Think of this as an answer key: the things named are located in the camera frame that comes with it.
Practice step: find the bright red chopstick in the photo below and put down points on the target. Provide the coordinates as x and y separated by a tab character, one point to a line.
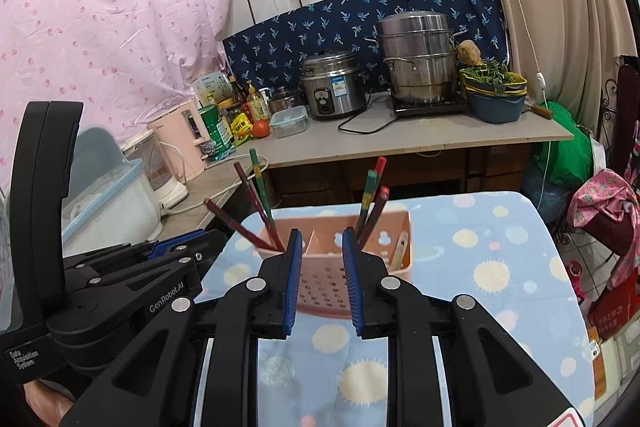
379	169

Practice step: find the yellow snack packet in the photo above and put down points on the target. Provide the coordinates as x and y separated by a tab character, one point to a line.
242	128

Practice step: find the black induction cooktop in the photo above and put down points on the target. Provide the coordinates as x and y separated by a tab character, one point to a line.
450	105

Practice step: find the pink perforated utensil caddy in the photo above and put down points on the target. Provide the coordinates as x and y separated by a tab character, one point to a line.
322	288

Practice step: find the wooden counter shelf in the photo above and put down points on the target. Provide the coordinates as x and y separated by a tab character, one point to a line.
323	142

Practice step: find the operator hand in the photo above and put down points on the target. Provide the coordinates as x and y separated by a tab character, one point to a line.
49	405

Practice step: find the blue basin with vegetables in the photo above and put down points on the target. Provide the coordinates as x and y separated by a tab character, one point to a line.
495	94

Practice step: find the dark maroon chopstick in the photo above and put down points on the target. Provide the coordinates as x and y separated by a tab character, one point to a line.
378	206

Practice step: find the dark red chopstick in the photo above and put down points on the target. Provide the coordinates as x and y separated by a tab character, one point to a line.
235	225
257	203

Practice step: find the stainless steel steamer pot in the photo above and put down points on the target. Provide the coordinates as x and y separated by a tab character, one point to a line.
419	51

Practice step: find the green bag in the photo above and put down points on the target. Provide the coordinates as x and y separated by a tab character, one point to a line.
569	163

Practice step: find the green chopstick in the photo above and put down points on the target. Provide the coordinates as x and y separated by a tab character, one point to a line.
261	188
367	197

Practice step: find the blue planet pattern tablecloth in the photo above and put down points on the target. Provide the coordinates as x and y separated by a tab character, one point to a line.
486	332

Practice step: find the clear food container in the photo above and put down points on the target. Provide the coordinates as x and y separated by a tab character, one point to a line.
290	121

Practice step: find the white dish rack blue lid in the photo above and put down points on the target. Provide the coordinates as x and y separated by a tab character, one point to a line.
110	200

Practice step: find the navy floral cloth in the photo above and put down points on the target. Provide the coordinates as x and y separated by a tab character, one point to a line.
268	54

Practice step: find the silver rice cooker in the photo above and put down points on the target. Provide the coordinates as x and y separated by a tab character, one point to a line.
333	83

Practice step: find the pink dotted curtain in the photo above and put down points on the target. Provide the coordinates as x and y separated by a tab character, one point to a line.
126	61

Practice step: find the pink floral bag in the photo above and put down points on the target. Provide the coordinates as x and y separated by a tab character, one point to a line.
607	197

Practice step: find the pink electric kettle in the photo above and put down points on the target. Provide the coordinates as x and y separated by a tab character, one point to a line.
182	136

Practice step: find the yellow oil bottle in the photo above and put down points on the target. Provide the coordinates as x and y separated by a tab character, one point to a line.
256	103

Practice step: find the small steel pot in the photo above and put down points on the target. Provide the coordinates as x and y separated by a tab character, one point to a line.
284	98

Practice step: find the red tomato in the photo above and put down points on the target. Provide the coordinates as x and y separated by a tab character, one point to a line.
261	128

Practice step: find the green tin can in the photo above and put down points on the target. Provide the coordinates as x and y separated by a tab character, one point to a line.
220	141

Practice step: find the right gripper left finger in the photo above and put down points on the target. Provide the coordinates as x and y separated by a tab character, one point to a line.
282	274

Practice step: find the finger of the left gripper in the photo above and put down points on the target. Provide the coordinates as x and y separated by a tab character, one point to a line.
201	244

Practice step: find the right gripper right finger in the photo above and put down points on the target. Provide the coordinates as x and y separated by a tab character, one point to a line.
363	272

